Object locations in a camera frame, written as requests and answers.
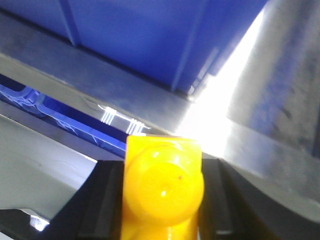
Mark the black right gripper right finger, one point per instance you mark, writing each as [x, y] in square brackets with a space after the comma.
[234, 209]

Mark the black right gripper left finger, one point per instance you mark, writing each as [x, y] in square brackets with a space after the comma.
[94, 212]

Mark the yellow toy brick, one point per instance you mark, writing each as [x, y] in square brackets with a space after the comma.
[163, 188]

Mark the lower blue bin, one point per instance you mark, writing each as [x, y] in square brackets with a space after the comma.
[70, 119]

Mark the blue bin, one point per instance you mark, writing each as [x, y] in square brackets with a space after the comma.
[174, 42]
[70, 119]

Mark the upper blue bin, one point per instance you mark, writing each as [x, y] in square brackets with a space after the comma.
[174, 42]

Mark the grey metal shelf rack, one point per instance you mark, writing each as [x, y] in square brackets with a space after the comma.
[37, 59]

